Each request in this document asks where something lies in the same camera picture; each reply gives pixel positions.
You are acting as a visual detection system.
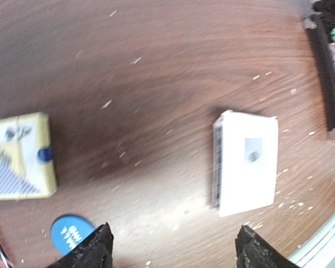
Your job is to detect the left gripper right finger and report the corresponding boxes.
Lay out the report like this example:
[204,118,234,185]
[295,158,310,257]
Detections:
[235,225,299,268]

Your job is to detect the blue round blind button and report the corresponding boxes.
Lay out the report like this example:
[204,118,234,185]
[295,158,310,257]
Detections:
[50,214,95,256]

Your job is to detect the white card deck box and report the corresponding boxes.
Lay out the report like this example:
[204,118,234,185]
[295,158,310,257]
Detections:
[211,110,279,217]

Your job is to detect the yellow blue card deck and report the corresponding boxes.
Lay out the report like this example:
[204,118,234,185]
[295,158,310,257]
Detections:
[0,112,58,200]

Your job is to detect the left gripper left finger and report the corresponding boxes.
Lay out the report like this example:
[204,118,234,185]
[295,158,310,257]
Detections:
[47,223,114,268]

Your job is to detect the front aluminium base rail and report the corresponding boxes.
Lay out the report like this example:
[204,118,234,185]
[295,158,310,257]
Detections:
[288,213,335,267]

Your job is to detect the black poker chip case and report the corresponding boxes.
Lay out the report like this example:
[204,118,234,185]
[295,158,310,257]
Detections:
[303,1,335,140]

